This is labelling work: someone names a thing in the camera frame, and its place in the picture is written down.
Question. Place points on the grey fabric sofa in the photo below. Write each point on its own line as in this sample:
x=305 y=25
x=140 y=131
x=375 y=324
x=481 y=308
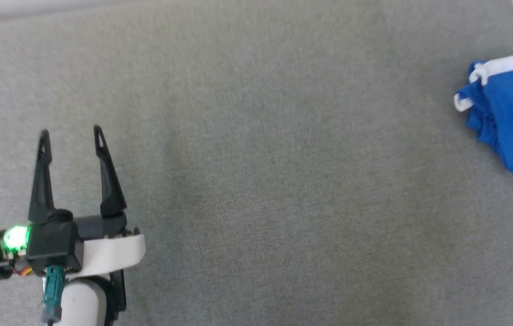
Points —
x=283 y=181

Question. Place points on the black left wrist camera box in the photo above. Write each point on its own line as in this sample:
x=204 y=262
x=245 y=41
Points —
x=55 y=242

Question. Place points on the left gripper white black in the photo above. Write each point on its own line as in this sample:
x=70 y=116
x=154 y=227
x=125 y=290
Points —
x=111 y=251

